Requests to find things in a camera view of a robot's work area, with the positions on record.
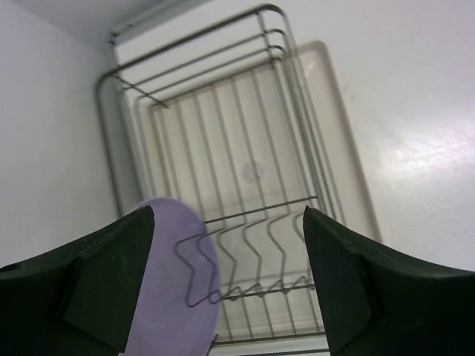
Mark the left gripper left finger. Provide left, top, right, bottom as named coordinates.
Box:
left=1, top=206, right=154, bottom=355

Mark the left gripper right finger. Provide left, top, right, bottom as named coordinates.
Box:
left=303, top=207, right=474, bottom=355

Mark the purple plate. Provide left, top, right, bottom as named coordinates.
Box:
left=125, top=197, right=220, bottom=355

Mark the beige drip tray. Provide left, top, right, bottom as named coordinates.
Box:
left=127, top=41, right=379, bottom=345

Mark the metal wire dish rack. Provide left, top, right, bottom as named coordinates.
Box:
left=95, top=3, right=344, bottom=348

